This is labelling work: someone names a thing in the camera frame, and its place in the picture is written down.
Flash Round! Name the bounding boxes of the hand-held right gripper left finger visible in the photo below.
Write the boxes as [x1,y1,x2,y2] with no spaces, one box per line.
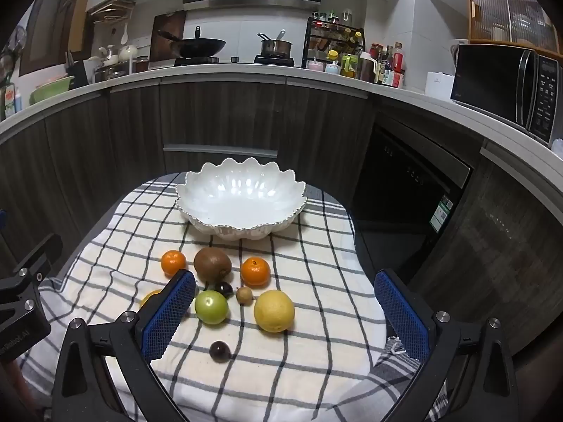
[52,268,196,422]

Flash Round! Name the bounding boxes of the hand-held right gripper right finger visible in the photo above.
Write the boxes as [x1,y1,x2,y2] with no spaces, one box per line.
[373,268,520,422]

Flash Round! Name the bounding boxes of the yellow mango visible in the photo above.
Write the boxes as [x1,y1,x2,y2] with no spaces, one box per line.
[139,289,164,311]

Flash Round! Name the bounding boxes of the green apple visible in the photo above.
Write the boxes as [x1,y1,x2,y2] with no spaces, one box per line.
[195,290,229,325]

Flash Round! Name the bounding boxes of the orange tangerine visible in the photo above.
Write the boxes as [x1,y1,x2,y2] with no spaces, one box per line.
[160,250,188,277]
[240,257,272,288]

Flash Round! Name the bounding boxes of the yellow lemon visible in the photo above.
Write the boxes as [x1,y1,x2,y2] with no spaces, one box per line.
[254,289,295,333]

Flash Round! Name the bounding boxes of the white scalloped bowl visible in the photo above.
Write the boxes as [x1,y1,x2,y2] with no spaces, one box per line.
[175,157,307,241]

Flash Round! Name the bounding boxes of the brown kiwi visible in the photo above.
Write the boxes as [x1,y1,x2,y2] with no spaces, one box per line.
[194,247,232,283]

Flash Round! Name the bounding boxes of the green dish soap bottle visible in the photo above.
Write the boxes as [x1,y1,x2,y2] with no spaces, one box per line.
[4,83,18,119]

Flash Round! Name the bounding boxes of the checked white cloth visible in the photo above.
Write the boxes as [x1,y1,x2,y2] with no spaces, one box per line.
[18,171,449,422]

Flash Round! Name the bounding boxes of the black built-in dishwasher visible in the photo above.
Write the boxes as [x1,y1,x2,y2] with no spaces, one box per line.
[352,123,473,282]

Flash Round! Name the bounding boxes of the green bowl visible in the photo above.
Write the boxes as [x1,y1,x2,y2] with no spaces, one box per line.
[30,75,75,105]

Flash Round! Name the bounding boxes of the black knife block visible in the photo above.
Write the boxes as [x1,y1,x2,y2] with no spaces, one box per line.
[66,53,95,89]

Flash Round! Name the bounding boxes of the dark wood kitchen cabinets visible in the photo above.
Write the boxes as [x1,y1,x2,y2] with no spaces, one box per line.
[0,72,563,361]

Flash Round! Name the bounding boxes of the white box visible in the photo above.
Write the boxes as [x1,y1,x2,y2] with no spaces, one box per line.
[424,70,456,96]

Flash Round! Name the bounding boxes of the dark sauce bottle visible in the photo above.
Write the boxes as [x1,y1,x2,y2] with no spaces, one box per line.
[382,46,394,86]

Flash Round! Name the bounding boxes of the black microwave oven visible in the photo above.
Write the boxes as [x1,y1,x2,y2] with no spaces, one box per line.
[449,43,563,150]

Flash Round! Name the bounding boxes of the dark wooden cutting board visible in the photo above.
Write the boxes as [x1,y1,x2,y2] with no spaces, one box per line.
[148,10,188,62]

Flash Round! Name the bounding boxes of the red bottle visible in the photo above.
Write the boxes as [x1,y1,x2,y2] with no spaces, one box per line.
[391,42,405,89]

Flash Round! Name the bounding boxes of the black wok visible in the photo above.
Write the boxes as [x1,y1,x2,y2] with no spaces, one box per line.
[157,25,227,59]

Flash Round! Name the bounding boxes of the black gas hob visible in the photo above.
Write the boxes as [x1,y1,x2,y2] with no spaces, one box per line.
[173,54,295,68]

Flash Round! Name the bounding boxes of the black spice rack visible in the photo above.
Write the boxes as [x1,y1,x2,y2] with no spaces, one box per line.
[301,9,367,69]

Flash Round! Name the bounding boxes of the steel saucepan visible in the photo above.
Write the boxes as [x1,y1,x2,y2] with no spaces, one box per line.
[257,29,294,56]

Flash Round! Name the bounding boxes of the wooden glass-door cabinet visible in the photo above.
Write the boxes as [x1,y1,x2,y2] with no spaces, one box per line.
[467,0,559,51]

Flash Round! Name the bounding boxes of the wall-mounted wooden rack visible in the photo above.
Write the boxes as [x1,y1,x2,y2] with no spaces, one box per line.
[90,0,136,25]

